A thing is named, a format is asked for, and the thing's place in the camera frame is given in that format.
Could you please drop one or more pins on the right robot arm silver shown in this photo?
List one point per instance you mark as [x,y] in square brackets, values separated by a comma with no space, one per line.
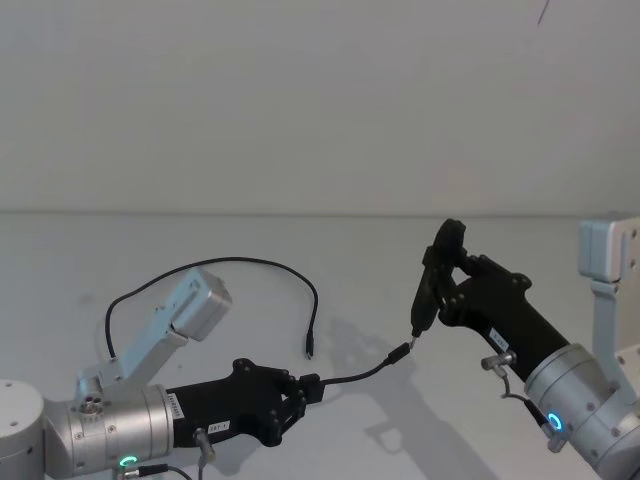
[575,400]

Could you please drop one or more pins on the white table cloth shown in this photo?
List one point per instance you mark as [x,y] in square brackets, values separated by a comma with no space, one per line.
[320,250]

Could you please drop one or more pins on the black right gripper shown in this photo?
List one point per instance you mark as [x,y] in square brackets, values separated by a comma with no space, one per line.
[500,310]

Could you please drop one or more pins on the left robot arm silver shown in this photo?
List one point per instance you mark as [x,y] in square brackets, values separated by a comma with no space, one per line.
[115,430]

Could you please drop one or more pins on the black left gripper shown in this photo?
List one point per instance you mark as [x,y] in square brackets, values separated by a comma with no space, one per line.
[235,400]

